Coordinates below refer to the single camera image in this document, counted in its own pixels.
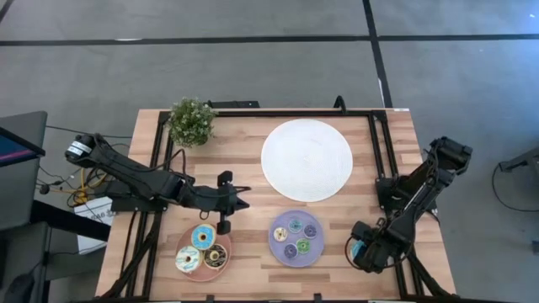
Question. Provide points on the computer monitor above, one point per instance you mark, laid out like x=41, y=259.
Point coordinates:
x=12, y=151

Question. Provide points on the black frame bracket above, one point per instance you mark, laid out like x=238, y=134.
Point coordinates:
x=209, y=298

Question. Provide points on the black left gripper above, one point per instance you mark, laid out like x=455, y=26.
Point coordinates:
x=215, y=198

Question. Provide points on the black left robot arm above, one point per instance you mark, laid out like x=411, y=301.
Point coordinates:
x=135, y=177

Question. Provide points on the small teal iced donut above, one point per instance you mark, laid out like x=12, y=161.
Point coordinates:
x=299, y=228

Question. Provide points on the purple plate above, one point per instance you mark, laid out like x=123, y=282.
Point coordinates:
x=316, y=254

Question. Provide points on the black box at table edge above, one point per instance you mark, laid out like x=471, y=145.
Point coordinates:
x=233, y=104

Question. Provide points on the small green iced donut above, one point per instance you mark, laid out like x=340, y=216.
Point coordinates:
x=307, y=249

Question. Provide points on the black desk beam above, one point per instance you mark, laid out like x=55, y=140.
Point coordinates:
x=71, y=221

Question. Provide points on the black curved clamp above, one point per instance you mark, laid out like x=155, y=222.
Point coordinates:
x=339, y=97

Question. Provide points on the large white blue-drizzled donut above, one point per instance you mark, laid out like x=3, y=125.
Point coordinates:
x=195, y=265

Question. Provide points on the potted plant black pot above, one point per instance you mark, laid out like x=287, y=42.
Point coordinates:
x=191, y=122

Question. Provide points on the white woven round placemat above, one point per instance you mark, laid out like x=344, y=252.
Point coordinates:
x=307, y=160

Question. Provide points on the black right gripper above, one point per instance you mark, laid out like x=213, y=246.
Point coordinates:
x=379, y=248

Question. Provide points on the pink plate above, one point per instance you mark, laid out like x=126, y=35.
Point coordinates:
x=206, y=275

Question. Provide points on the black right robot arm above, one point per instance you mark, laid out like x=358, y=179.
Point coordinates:
x=421, y=189

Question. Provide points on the black stand leg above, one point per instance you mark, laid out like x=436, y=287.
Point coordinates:
x=524, y=159

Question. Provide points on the white printed box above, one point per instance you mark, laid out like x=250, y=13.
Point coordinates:
x=94, y=210

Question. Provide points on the small cream chocolate-drizzled donut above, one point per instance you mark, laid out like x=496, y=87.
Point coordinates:
x=284, y=237

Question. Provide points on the small purple-blue iced donut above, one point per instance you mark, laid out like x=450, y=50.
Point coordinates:
x=314, y=234
x=294, y=254

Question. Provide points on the large chocolate iced donut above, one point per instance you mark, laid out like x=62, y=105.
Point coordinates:
x=222, y=261

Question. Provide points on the black metal table frame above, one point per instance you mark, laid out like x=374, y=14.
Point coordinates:
x=295, y=113

